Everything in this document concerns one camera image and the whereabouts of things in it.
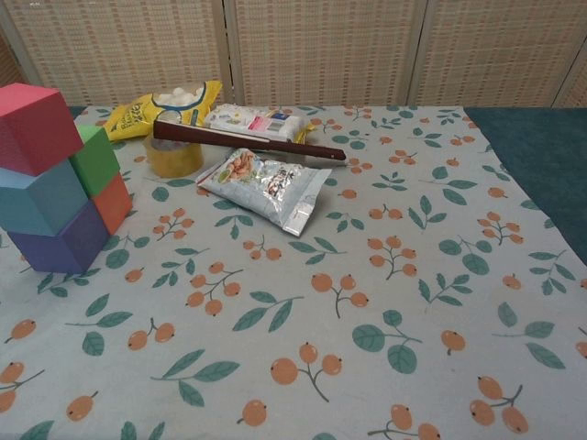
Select clear packing tape roll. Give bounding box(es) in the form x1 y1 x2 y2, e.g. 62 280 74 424
145 135 205 179

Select red foam cube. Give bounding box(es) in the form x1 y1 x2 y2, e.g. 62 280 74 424
0 83 85 178

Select light blue foam cube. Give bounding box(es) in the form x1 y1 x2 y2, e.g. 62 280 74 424
0 158 94 238

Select purple foam cube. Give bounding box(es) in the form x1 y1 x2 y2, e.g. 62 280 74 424
6 200 112 275

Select floral fruit print tablecloth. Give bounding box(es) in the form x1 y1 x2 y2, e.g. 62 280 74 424
0 104 587 440

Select woven folding screen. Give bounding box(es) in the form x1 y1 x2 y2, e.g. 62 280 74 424
0 0 587 110

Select silver nut snack pouch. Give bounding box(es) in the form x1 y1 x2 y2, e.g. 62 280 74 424
195 147 334 238

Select dark red folded fan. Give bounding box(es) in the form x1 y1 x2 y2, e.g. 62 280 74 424
152 120 348 162

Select yellow snack bag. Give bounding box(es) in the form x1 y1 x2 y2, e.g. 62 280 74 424
104 80 224 142

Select white snack package gold ends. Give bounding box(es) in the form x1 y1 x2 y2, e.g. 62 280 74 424
203 104 317 144

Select green foam cube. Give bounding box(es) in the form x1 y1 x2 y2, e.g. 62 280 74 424
69 124 121 190

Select orange foam cube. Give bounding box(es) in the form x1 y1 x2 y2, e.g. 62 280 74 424
91 171 135 237

